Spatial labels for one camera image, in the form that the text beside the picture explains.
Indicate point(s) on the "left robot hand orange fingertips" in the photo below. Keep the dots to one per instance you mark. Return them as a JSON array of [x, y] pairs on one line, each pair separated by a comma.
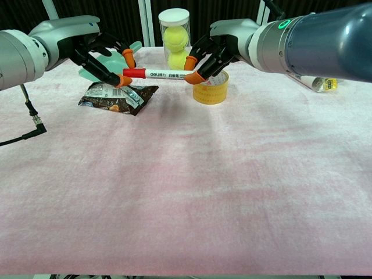
[[72, 35]]

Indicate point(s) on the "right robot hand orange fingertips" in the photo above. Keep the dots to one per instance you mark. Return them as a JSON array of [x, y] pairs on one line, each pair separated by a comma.
[[235, 35]]

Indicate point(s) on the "small red cap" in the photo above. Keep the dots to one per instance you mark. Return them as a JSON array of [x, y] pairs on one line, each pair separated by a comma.
[[134, 73]]

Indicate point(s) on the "white pen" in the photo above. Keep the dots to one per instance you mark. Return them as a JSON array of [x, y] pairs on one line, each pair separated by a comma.
[[165, 74]]

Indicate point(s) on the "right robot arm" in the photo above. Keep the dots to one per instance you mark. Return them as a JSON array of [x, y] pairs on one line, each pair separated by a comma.
[[319, 40]]

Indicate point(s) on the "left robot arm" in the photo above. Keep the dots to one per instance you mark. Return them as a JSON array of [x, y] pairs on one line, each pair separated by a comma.
[[17, 58]]

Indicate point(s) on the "teal plastic dustpan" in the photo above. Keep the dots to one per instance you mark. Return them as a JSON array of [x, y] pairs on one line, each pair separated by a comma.
[[114, 62]]

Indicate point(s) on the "yellow tennis ball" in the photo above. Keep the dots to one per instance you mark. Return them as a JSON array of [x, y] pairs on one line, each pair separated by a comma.
[[176, 60], [174, 39]]

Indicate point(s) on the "clear tennis ball tube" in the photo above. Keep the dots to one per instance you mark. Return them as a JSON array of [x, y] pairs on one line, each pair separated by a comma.
[[174, 20]]

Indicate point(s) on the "yellow adhesive tape roll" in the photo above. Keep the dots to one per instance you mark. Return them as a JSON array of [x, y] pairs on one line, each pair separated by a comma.
[[210, 94]]

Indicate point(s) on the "brown snack bag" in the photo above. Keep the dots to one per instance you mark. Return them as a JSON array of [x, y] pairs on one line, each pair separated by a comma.
[[116, 100]]

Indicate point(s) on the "white paper roll package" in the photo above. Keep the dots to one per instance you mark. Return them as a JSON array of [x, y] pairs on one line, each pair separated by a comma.
[[319, 84]]

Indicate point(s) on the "pink table cloth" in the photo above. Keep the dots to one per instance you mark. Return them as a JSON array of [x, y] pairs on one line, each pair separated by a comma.
[[186, 180]]

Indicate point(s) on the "white partition post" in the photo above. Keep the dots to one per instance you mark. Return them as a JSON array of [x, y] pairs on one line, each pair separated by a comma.
[[264, 10], [50, 8], [146, 20]]

